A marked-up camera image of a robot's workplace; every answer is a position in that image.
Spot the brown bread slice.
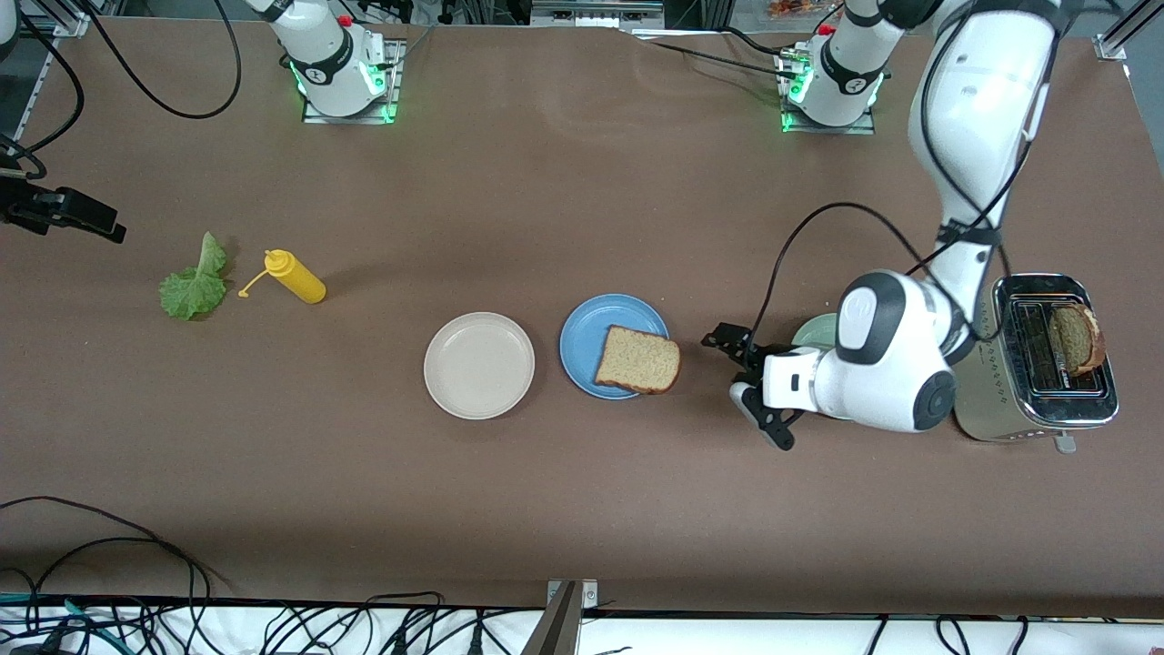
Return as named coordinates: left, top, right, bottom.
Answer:
left=1049, top=303, right=1108, bottom=378
left=594, top=325, right=682, bottom=396

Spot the beige round plate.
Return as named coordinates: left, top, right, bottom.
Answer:
left=423, top=312, right=537, bottom=421

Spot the yellow mustard squeeze bottle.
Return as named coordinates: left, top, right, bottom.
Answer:
left=238, top=248, right=326, bottom=306

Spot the aluminium profile post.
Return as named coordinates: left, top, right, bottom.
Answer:
left=521, top=579, right=599, bottom=655

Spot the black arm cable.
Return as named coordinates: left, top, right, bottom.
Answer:
left=0, top=0, right=244, bottom=180
left=744, top=0, right=1063, bottom=374

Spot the orange packet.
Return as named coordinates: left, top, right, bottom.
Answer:
left=768, top=0, right=847, bottom=21

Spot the green lettuce leaf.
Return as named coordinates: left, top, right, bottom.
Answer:
left=158, top=231, right=228, bottom=321

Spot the aluminium frame profile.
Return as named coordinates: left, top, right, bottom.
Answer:
left=1096, top=0, right=1164, bottom=63
left=25, top=0, right=92, bottom=37

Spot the green round plate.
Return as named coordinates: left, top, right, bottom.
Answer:
left=788, top=313, right=842, bottom=353

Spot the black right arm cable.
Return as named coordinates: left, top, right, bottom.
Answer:
left=0, top=0, right=244, bottom=180

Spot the beige chrome toaster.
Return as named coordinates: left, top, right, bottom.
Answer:
left=950, top=273, right=1121, bottom=454

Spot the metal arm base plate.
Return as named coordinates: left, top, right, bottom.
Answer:
left=302, top=39, right=406, bottom=126
left=780, top=45, right=877, bottom=136

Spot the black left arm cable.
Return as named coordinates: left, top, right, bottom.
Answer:
left=744, top=0, right=1063, bottom=374

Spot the blue round plate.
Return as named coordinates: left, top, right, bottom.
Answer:
left=559, top=293, right=671, bottom=399

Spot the teal cable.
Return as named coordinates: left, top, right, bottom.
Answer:
left=0, top=591, right=121, bottom=652

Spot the black cable on table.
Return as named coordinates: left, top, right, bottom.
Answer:
left=627, top=27, right=801, bottom=78

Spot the grey metal box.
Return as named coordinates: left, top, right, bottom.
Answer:
left=532, top=0, right=665, bottom=28

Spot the black looped cable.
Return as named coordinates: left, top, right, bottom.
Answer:
left=0, top=496, right=228, bottom=592
left=27, top=537, right=212, bottom=638

